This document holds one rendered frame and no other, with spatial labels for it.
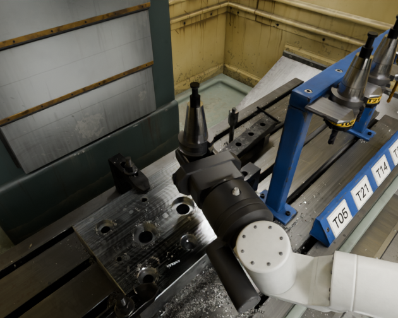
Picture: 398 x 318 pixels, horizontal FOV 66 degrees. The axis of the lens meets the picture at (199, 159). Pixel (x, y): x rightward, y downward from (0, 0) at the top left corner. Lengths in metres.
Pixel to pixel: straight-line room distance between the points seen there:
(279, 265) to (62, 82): 0.69
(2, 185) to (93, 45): 0.46
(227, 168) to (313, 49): 1.10
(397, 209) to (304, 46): 0.81
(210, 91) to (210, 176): 1.34
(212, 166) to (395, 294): 0.30
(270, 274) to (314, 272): 0.10
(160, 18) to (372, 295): 0.89
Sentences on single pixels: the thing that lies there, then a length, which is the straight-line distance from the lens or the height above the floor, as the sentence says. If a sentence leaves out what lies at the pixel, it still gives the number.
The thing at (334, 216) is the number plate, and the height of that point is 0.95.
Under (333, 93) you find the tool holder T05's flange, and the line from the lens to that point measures 0.59.
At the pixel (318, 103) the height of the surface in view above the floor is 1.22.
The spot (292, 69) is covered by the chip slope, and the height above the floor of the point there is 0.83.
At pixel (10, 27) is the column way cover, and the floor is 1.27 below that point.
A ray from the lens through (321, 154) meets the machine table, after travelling 0.97.
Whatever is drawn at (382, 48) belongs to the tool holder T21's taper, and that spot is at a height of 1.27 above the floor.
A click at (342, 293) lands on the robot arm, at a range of 0.41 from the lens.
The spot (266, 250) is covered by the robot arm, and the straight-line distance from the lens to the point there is 0.38.
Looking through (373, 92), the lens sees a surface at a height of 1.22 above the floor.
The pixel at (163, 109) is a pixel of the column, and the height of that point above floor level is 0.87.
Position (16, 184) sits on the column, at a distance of 1.00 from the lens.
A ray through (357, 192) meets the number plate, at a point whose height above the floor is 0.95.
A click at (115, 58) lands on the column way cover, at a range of 0.92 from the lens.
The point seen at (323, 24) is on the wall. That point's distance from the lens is 1.50.
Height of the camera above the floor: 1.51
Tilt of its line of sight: 43 degrees down
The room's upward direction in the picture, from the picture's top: straight up
